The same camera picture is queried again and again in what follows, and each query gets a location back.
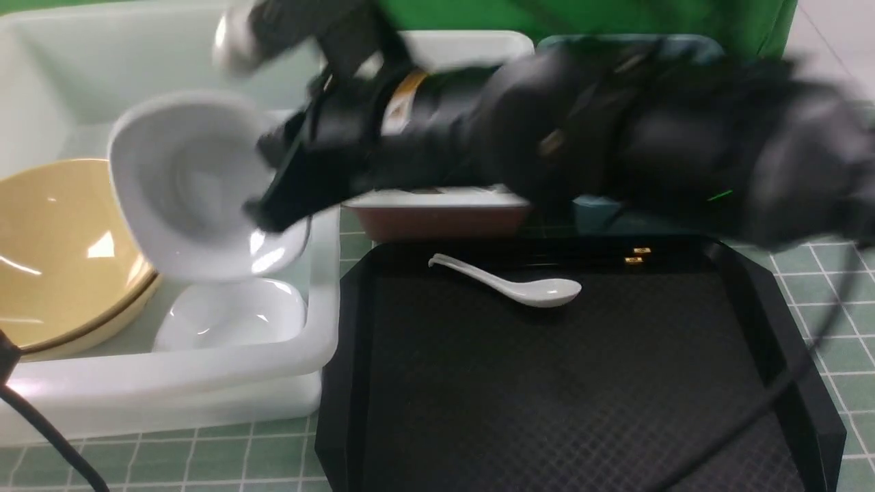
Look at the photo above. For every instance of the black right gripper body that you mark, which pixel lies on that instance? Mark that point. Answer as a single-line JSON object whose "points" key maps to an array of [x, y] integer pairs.
{"points": [[319, 156]]}

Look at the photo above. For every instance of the white square bowl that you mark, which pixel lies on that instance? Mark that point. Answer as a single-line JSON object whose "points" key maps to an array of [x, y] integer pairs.
{"points": [[210, 316], [183, 165]]}

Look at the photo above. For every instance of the white ceramic soup spoon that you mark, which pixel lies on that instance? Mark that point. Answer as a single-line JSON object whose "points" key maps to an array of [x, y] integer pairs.
{"points": [[541, 293]]}

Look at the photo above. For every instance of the black chopstick gold band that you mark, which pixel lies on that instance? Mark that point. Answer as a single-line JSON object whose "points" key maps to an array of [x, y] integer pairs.
{"points": [[612, 262]]}

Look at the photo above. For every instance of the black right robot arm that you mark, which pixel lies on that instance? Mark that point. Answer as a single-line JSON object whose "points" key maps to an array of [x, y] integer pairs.
{"points": [[743, 149]]}

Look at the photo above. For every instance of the yellow speckled noodle bowl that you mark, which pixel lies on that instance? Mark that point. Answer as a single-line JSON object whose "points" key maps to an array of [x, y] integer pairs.
{"points": [[72, 276]]}

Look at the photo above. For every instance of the white spoon bin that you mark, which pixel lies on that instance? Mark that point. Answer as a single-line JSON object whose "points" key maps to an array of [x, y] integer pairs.
{"points": [[392, 216]]}

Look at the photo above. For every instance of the blue chopstick bin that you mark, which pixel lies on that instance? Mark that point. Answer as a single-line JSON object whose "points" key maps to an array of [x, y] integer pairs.
{"points": [[601, 217]]}

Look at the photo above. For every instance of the large white plastic tub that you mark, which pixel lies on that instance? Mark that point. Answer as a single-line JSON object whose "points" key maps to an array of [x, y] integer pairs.
{"points": [[67, 74]]}

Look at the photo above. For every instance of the black plastic serving tray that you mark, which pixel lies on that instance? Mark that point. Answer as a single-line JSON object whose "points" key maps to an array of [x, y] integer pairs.
{"points": [[440, 383]]}

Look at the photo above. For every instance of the green backdrop cloth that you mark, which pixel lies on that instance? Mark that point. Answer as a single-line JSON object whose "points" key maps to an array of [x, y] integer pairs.
{"points": [[739, 27]]}

